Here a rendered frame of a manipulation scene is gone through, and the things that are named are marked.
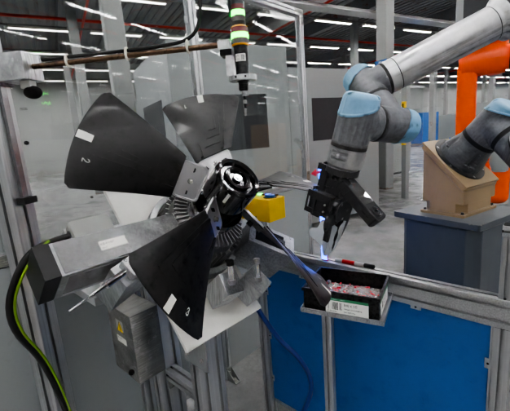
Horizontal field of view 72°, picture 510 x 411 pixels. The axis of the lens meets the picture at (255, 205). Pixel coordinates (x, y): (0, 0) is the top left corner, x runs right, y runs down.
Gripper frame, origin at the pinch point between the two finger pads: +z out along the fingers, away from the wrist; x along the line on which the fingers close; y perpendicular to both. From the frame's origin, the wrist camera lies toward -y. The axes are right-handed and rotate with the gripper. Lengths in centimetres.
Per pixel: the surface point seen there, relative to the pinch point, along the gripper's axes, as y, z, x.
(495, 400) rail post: -42, 36, -35
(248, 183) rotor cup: 21.1, -10.8, 7.7
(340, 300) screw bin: -1.5, 18.5, -11.9
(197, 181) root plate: 30.1, -9.3, 16.1
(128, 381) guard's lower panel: 68, 96, 11
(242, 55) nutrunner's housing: 35, -38, 2
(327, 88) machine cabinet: 230, -17, -359
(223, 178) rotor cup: 23.9, -11.7, 13.6
